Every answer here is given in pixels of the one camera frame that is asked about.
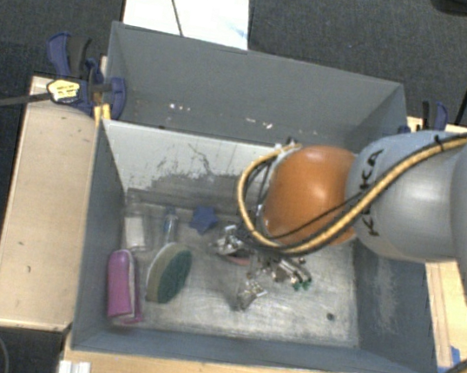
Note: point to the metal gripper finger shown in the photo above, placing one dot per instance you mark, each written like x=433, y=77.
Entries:
x=251, y=293
x=227, y=241

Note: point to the red flat object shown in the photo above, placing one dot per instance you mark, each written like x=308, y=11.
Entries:
x=237, y=260

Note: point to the blue star-shaped toy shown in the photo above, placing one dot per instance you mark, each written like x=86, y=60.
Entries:
x=204, y=219

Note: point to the clear plastic bottle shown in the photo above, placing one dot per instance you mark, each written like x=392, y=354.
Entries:
x=169, y=226

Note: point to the green and yellow oval sponge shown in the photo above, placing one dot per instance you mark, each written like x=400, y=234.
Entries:
x=173, y=275

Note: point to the clear glass jar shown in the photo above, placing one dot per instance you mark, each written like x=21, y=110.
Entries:
x=135, y=229

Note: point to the grey metal bin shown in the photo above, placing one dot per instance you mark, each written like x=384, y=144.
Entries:
x=248, y=95

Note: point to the pale wood board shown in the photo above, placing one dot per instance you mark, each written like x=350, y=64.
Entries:
x=46, y=217

